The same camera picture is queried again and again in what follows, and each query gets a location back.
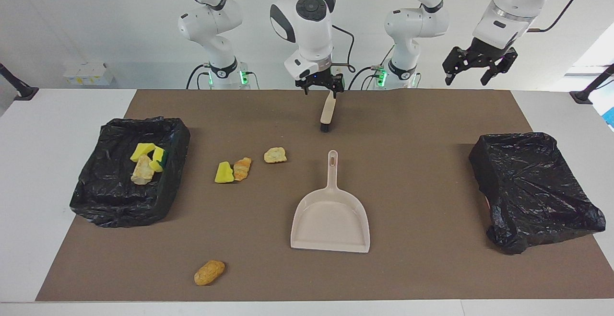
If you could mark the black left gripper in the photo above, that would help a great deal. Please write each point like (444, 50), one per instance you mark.
(489, 51)

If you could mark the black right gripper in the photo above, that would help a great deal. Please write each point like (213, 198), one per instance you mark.
(324, 78)

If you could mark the beige hand brush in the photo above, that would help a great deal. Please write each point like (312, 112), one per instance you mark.
(328, 110)

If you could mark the yellow cracker piece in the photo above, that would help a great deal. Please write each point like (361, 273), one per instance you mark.
(275, 155)

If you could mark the orange croissant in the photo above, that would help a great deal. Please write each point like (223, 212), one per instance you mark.
(242, 169)

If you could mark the yellow sponge wedge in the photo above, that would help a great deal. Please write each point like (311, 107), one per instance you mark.
(224, 173)

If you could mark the beige plastic dustpan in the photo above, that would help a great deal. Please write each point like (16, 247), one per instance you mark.
(331, 225)

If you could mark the green and yellow sponge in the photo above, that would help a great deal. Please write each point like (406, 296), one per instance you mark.
(158, 155)

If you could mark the yellow notched sponge piece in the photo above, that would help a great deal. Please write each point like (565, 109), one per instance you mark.
(143, 151)

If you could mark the tan sponge piece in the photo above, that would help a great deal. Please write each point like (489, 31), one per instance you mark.
(142, 171)

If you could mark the golden bread roll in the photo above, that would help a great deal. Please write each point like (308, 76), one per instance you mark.
(209, 272)

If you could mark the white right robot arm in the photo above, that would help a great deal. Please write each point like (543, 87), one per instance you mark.
(307, 33)

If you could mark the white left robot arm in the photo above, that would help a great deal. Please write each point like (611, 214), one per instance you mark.
(417, 23)

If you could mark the bin with black bag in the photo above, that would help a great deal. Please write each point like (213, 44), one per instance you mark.
(532, 191)
(110, 196)

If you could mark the black clamp stand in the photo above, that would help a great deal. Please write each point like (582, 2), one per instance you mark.
(592, 86)
(17, 86)

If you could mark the blue object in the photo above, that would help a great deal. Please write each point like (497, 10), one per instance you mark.
(610, 117)

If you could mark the brown table mat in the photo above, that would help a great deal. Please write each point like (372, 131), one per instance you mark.
(240, 225)

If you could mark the white cardboard box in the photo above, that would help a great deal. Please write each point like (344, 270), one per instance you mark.
(86, 74)

